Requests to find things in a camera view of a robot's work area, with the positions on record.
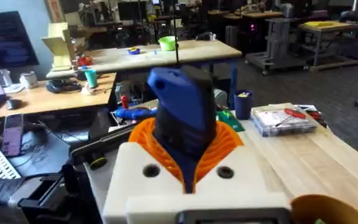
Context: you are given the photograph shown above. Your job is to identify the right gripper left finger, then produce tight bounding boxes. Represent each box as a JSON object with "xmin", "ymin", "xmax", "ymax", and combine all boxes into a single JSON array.
[{"xmin": 103, "ymin": 117, "xmax": 186, "ymax": 224}]

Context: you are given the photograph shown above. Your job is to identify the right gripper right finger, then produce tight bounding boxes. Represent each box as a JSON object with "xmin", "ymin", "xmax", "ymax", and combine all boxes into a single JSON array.
[{"xmin": 193, "ymin": 120, "xmax": 291, "ymax": 205}]

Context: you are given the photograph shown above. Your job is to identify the blue electric screwdriver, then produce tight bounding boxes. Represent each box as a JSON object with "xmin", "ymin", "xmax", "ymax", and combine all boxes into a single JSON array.
[{"xmin": 147, "ymin": 65, "xmax": 218, "ymax": 194}]

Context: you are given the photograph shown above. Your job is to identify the brown bucket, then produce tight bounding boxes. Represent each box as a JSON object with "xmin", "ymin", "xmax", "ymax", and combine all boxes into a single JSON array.
[{"xmin": 290, "ymin": 194, "xmax": 358, "ymax": 224}]

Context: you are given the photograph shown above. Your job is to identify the black and yellow roll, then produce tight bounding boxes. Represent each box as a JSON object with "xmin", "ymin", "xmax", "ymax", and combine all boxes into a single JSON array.
[{"xmin": 88, "ymin": 155, "xmax": 109, "ymax": 171}]

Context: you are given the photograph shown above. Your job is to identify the green board with blocks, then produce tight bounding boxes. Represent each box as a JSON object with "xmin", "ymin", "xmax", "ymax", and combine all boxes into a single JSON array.
[{"xmin": 216, "ymin": 110, "xmax": 246, "ymax": 133}]

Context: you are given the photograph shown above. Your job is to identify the blue hand tool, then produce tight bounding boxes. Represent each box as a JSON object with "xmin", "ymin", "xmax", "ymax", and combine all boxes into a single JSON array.
[{"xmin": 114, "ymin": 106, "xmax": 158, "ymax": 121}]

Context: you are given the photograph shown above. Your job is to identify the clear plastic parts box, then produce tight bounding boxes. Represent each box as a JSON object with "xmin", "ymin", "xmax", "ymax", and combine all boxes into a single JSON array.
[{"xmin": 249, "ymin": 106, "xmax": 319, "ymax": 138}]

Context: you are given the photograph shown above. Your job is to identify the dark blue cup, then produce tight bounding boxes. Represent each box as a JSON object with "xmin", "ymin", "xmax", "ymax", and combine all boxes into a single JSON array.
[{"xmin": 233, "ymin": 89, "xmax": 255, "ymax": 121}]

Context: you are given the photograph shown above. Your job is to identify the small red bottle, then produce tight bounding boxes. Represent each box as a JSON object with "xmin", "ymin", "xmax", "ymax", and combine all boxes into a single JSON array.
[{"xmin": 120, "ymin": 95, "xmax": 131, "ymax": 110}]

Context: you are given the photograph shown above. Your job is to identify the teal cup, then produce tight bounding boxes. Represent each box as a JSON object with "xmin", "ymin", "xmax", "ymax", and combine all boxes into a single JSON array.
[{"xmin": 84, "ymin": 68, "xmax": 99, "ymax": 89}]

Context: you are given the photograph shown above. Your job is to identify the wooden desk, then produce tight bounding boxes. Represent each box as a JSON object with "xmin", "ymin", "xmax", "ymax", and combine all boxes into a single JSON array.
[{"xmin": 0, "ymin": 72, "xmax": 118, "ymax": 123}]

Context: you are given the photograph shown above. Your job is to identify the black headphones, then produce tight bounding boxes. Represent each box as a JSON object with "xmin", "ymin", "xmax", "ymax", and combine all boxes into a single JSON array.
[{"xmin": 45, "ymin": 78, "xmax": 83, "ymax": 95}]

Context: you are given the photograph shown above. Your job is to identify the pale wooden work table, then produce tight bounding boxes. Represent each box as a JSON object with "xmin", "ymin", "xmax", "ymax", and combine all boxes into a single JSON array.
[{"xmin": 45, "ymin": 39, "xmax": 243, "ymax": 110}]

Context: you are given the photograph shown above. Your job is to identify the red toy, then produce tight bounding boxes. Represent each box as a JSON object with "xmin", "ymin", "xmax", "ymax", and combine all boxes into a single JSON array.
[{"xmin": 78, "ymin": 55, "xmax": 94, "ymax": 67}]

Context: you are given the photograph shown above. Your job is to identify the purple phone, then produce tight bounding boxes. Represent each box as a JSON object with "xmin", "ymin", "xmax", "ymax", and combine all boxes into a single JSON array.
[{"xmin": 1, "ymin": 113, "xmax": 25, "ymax": 157}]

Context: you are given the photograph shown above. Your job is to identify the grey wheeled cart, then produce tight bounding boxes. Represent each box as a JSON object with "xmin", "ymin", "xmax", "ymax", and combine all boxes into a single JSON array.
[{"xmin": 244, "ymin": 17, "xmax": 308, "ymax": 77}]

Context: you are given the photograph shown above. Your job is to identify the black computer mouse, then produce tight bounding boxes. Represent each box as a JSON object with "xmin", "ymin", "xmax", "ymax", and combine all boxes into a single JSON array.
[{"xmin": 5, "ymin": 98, "xmax": 24, "ymax": 111}]

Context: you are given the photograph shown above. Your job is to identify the green bowl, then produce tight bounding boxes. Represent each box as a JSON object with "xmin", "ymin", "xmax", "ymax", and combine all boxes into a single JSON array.
[{"xmin": 158, "ymin": 35, "xmax": 178, "ymax": 52}]

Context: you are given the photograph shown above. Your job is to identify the white jar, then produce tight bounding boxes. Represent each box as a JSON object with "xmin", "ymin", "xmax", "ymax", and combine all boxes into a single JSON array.
[{"xmin": 19, "ymin": 71, "xmax": 39, "ymax": 90}]

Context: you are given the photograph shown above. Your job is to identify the cream plastic stand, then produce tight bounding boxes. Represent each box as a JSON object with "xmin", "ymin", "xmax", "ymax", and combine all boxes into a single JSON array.
[{"xmin": 40, "ymin": 22, "xmax": 78, "ymax": 72}]

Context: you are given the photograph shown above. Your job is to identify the wooden table with yellow tray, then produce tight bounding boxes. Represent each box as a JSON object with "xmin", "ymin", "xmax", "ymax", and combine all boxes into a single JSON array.
[{"xmin": 297, "ymin": 21, "xmax": 358, "ymax": 73}]

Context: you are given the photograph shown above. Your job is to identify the dark monitor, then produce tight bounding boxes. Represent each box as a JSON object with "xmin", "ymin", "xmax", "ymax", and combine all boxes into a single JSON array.
[{"xmin": 0, "ymin": 11, "xmax": 40, "ymax": 70}]

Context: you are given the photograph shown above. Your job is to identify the black hanging cable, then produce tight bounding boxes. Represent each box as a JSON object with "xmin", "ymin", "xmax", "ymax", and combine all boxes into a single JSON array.
[{"xmin": 172, "ymin": 0, "xmax": 180, "ymax": 67}]

